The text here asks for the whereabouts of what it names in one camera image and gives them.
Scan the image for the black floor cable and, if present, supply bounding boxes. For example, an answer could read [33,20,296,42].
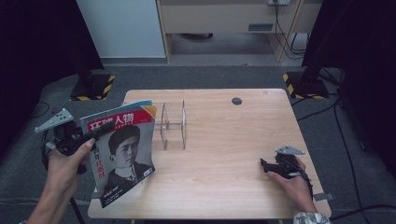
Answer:
[290,66,396,222]

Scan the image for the beige wooden desk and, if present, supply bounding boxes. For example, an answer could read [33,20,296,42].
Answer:
[155,0,324,64]

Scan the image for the grey metal table bracket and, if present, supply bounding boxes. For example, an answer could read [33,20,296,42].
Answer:
[312,192,336,203]

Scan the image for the magazine with portrait cover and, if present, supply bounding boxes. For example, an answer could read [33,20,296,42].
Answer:
[79,105,158,209]

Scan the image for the striped black stand base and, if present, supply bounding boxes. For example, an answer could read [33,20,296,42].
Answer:
[69,72,117,102]
[282,71,330,101]

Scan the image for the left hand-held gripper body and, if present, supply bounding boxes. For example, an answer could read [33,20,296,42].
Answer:
[34,107,94,157]

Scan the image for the black cable bundle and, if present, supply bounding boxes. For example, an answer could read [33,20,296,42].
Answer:
[272,0,310,61]

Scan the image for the white cabinet panel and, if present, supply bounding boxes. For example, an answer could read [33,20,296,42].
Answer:
[76,0,166,59]

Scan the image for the person's right hand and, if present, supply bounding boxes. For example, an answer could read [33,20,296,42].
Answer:
[267,156,318,214]

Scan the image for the person's left hand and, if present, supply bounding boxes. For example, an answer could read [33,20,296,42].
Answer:
[46,137,96,195]

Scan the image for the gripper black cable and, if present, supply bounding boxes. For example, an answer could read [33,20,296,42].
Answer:
[290,161,315,201]
[39,130,87,224]

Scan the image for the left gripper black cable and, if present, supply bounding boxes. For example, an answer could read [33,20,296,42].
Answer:
[39,130,87,224]

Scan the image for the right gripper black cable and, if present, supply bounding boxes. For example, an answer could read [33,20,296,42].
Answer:
[290,161,315,201]

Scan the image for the clear acrylic rack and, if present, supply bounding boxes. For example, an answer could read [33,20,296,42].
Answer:
[151,99,188,151]

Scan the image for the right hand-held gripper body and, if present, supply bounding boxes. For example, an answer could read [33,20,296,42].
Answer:
[273,145,307,180]

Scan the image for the blue magazine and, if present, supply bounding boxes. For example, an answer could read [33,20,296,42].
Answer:
[121,99,154,110]

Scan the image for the black curtain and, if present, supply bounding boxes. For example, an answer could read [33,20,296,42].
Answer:
[0,0,105,162]
[301,0,396,178]

